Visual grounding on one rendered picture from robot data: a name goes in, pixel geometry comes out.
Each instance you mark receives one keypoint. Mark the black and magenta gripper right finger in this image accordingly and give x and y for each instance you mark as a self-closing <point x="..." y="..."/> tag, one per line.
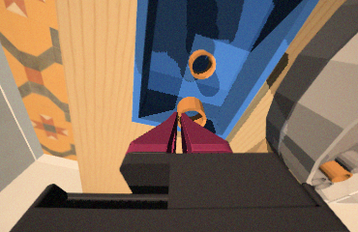
<point x="197" y="139"/>

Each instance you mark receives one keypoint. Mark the grey metal bushing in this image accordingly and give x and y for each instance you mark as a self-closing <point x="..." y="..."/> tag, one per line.
<point x="324" y="186"/>
<point x="318" y="178"/>
<point x="349" y="160"/>

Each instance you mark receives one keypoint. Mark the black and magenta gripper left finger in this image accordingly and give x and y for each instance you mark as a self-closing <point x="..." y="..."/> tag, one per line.
<point x="161" y="138"/>

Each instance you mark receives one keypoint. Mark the bronze bushing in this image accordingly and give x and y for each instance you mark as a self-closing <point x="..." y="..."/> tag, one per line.
<point x="210" y="68"/>
<point x="333" y="169"/>
<point x="194" y="104"/>

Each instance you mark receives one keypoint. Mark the blue crate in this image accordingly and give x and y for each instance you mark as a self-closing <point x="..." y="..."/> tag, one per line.
<point x="247" y="38"/>

